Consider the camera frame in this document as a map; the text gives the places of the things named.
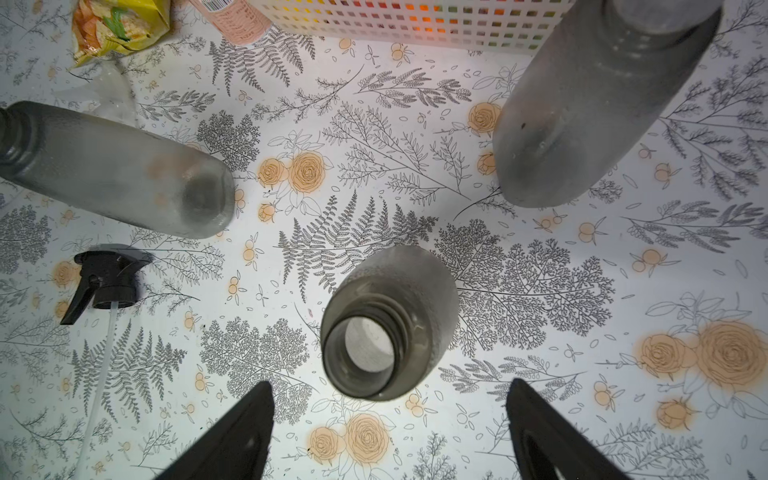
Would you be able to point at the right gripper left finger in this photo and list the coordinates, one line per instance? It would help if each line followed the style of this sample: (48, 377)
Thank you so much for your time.
(236, 447)

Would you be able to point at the yellow snack bag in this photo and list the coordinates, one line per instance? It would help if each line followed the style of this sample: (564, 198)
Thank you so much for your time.
(100, 27)

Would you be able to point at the tin can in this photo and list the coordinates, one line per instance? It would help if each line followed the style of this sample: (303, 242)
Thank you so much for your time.
(239, 22)

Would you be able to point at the grey translucent spray bottle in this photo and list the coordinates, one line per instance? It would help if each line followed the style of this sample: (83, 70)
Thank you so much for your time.
(115, 170)
(599, 82)
(389, 323)

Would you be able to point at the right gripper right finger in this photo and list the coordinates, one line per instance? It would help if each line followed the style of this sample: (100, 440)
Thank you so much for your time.
(546, 445)

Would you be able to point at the white plastic basket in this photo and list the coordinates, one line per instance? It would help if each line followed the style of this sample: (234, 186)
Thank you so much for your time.
(508, 26)

